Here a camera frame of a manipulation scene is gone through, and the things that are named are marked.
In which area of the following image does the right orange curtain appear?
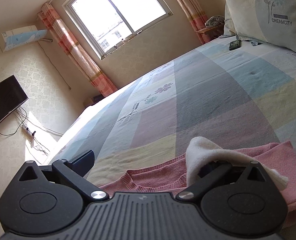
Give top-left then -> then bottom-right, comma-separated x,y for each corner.
176,0 -> 210,44

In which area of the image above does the pink and white knit sweater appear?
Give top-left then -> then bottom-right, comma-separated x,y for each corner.
101,137 -> 296,225

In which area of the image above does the patchwork pastel bed sheet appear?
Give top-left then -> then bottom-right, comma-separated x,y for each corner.
48,37 -> 296,240

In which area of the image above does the white wall power strip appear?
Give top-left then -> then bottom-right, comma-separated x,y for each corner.
21,124 -> 36,138

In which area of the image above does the wall mounted air conditioner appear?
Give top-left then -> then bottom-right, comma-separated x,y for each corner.
0,25 -> 47,52

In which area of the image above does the wall mounted black television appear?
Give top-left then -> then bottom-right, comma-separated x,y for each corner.
0,75 -> 28,122

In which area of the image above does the orange curtain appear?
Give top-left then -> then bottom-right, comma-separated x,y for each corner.
38,3 -> 117,97
176,0 -> 210,44

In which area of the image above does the wooden nightstand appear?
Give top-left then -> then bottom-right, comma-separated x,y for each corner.
197,24 -> 224,43

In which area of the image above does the near patchwork pillow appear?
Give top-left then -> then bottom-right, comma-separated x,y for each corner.
225,0 -> 296,52

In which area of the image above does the left orange curtain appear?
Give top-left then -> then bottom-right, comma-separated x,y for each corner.
38,3 -> 117,97

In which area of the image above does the black cable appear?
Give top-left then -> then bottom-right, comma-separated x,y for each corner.
0,106 -> 64,157

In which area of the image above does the small dark object on bed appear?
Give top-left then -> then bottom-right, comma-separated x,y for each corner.
229,39 -> 241,50

